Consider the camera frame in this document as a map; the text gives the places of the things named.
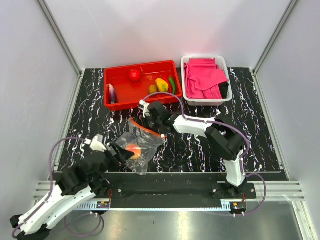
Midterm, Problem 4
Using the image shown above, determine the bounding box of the clear zip top bag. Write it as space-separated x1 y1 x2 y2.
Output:
116 118 166 175

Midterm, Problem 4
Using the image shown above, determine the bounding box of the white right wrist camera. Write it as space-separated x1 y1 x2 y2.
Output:
138 100 152 118

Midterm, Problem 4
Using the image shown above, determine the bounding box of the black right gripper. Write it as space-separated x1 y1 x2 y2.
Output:
130 114 163 141

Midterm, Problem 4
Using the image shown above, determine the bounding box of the green fake chili pepper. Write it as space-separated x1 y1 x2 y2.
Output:
168 76 176 95

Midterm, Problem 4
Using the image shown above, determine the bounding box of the pink cloth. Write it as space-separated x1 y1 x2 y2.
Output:
183 58 229 100

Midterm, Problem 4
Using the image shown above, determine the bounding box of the left aluminium frame post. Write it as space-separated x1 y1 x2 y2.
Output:
35 0 82 76

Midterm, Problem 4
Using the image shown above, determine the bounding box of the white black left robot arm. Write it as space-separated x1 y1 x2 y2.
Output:
10 144 135 240

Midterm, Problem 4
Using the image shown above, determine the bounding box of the yellow green fake mango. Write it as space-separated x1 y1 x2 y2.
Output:
155 78 169 92

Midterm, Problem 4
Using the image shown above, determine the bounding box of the white plastic basket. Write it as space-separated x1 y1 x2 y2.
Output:
181 54 233 106

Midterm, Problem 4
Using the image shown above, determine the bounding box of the red fake apple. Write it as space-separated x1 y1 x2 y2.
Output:
128 69 141 82

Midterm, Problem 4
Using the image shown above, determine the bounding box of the red fake chili pepper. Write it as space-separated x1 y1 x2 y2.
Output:
160 75 173 94

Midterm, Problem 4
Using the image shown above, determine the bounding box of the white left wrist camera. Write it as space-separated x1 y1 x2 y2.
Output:
84 134 107 153

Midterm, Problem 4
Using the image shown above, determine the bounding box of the right aluminium frame post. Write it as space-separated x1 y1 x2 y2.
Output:
252 0 300 75

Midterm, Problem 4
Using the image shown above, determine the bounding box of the black marble pattern mat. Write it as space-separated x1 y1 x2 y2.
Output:
67 67 283 173

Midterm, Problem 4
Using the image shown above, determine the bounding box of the white slotted cable duct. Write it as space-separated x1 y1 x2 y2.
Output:
76 201 111 212

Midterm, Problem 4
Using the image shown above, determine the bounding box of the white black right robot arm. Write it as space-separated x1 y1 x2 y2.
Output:
138 100 246 199

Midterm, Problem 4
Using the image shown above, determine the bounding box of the purple fake eggplant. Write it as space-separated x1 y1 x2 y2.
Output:
108 83 117 104

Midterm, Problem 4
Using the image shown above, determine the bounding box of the orange fake peach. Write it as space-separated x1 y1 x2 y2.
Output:
125 143 142 160

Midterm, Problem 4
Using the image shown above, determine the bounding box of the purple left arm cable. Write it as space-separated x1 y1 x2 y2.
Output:
11 137 88 238

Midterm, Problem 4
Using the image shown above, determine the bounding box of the aluminium frame post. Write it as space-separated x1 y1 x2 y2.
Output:
252 0 300 75
35 0 82 76

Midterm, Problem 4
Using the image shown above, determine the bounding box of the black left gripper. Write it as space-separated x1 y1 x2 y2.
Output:
89 141 135 182

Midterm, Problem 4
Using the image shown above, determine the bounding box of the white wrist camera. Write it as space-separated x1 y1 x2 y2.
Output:
84 134 107 153
138 100 152 118

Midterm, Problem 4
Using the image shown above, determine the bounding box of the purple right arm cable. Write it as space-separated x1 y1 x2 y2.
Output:
142 91 267 211

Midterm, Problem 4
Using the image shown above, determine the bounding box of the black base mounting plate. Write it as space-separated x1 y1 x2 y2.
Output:
100 172 257 209

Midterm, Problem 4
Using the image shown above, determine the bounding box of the red plastic tray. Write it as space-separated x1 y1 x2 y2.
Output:
104 60 183 111

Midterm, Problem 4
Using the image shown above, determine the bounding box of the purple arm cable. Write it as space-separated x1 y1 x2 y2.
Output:
142 91 267 211
11 137 88 238

